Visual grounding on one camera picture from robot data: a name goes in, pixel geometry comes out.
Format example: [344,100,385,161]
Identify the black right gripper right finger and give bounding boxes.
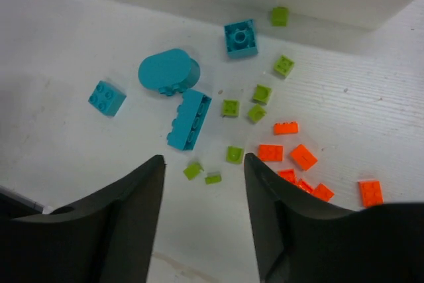
[244,153,423,282]

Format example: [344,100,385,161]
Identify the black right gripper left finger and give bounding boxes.
[1,155,165,282]

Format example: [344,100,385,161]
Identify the orange lego small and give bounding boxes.
[296,179,314,194]

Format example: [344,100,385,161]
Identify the orange smooth lego tile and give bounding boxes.
[290,144,318,171]

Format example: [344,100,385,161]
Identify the orange lego plate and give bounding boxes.
[258,144,284,162]

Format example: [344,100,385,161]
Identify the green small lego clip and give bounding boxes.
[184,162,203,180]

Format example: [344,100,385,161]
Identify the green tiny lego piece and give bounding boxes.
[205,172,222,185]

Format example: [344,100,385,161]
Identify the orange lego brick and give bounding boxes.
[273,121,299,135]

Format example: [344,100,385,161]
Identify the green notched lego piece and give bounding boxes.
[247,104,267,123]

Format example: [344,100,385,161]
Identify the teal small lego brick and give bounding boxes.
[88,81,127,117]

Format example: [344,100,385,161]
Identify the green square lego plate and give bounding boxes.
[221,99,240,117]

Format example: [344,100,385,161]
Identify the green curved lego piece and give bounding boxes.
[252,84,272,105]

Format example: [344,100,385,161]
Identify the teal long lego brick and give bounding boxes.
[167,89,211,150]

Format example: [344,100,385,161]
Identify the teal rounded lego piece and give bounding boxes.
[138,48,201,96]

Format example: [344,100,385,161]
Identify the teal square lego brick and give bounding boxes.
[224,19,258,59]

